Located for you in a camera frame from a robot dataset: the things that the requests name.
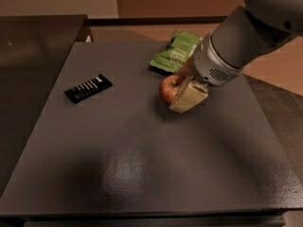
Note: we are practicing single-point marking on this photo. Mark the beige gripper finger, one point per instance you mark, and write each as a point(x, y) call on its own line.
point(191, 93)
point(185, 69)

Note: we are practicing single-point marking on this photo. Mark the silver grey gripper body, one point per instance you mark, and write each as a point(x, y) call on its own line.
point(210, 63)

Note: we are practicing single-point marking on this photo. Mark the red apple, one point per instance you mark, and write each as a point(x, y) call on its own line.
point(169, 88)

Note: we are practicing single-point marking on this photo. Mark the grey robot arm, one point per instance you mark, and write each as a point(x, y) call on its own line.
point(257, 28)

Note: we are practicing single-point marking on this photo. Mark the green rice chip bag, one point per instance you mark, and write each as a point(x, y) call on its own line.
point(181, 47)

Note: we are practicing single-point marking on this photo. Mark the black snack bar wrapper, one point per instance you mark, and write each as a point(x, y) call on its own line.
point(88, 88)

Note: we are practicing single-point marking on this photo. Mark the dark side counter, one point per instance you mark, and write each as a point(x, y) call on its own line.
point(33, 50)

